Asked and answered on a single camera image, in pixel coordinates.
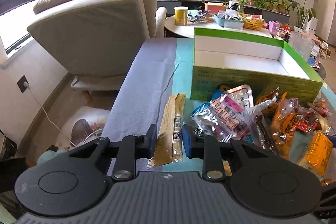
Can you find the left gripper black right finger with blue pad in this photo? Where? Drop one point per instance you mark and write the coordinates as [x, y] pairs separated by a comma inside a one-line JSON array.
[[218, 159]]

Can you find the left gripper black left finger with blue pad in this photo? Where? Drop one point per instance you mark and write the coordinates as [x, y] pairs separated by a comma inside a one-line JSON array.
[[129, 150]]

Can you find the pink clear snack bag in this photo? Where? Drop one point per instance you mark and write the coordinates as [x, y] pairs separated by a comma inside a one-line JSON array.
[[223, 118]]

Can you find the tan long snack bar packet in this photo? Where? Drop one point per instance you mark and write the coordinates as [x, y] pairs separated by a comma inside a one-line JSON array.
[[168, 148]]

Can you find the lavender table cloth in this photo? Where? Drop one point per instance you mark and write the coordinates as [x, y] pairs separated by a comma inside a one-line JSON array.
[[145, 90]]

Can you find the white red snack pouch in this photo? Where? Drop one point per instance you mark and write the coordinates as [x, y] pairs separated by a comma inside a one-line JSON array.
[[242, 95]]

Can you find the orange snack packet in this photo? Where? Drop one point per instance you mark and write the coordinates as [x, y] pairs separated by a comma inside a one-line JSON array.
[[283, 125]]

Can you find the green cardboard box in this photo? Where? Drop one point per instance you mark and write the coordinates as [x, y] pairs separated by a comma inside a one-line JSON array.
[[236, 58]]

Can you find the yellow bread snack packet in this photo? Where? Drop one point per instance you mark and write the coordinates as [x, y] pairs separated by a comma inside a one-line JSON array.
[[317, 155]]

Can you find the beige armchair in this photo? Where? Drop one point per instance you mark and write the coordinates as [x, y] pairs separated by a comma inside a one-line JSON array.
[[96, 40]]

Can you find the yellow wicker basket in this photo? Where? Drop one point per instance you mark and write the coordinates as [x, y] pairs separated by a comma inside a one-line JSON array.
[[253, 24]]

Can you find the blue tray with items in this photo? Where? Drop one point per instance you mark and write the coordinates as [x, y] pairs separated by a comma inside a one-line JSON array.
[[229, 21]]

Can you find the yellow canister white lid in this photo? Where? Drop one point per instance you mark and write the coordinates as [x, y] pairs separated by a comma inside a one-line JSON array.
[[180, 15]]

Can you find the tall leafy potted plant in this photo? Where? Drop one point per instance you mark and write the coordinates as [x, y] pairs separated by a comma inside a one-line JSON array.
[[303, 14]]

